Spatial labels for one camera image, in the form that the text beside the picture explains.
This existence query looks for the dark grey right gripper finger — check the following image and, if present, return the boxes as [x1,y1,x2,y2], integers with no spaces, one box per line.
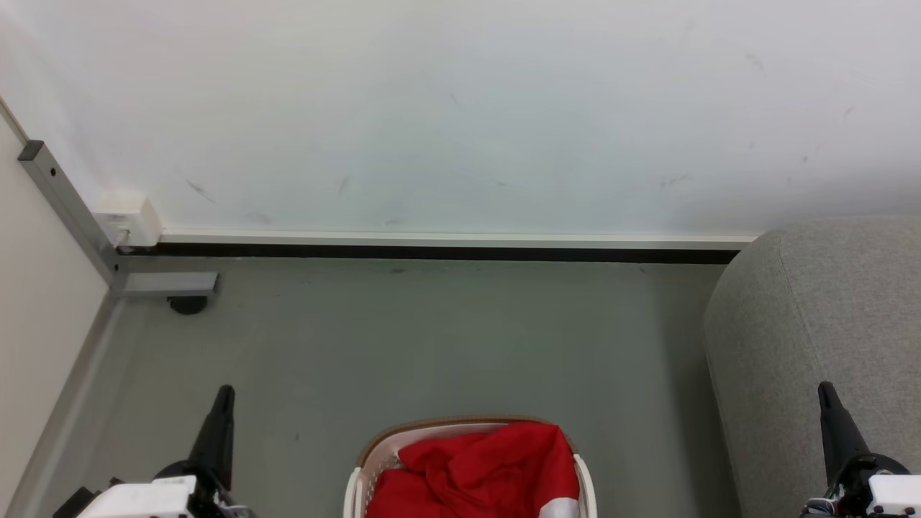
[817,381,873,486]

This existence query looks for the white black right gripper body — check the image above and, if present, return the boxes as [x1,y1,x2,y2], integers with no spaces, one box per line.
[802,453,921,518]

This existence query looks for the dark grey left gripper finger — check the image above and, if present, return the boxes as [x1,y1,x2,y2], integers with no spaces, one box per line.
[188,385,236,491]

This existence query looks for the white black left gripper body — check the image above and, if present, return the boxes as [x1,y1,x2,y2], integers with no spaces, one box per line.
[53,460,254,518]

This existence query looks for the red fleece garment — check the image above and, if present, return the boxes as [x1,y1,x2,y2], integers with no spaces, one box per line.
[365,429,537,518]

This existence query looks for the red shorts with white stripes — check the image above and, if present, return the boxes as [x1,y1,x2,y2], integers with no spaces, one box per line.
[496,422,581,518]

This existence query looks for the white plastic laundry basket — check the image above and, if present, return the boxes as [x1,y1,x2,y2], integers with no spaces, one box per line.
[343,417,597,518]

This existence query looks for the grey fabric sofa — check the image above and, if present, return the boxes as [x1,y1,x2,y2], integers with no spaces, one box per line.
[703,217,921,518]

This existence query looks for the white and black baseboard strip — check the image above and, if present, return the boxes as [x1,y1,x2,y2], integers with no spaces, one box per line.
[119,230,761,265]

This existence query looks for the white wall socket box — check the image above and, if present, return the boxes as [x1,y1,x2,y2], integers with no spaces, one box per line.
[94,190,163,250]

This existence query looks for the grey metal frame post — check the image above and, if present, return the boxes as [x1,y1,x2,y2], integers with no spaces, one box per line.
[18,140,219,300]

